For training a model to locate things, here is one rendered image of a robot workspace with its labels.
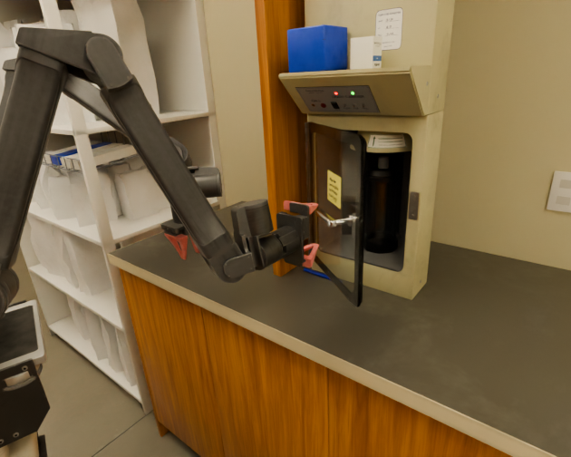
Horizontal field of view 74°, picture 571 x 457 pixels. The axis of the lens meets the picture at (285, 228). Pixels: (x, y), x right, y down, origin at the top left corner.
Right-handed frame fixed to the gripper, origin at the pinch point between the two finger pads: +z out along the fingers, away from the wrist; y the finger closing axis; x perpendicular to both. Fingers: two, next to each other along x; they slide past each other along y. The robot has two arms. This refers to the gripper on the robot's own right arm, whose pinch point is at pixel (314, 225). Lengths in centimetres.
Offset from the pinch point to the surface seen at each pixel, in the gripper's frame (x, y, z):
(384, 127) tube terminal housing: -6.4, 19.5, 20.3
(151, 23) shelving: 138, 61, 61
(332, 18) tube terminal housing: 7.6, 43.8, 19.6
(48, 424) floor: 135, -119, -32
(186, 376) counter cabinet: 54, -67, -5
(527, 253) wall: -36, -22, 65
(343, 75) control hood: -1.9, 31.1, 8.7
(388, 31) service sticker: -6.4, 39.7, 19.8
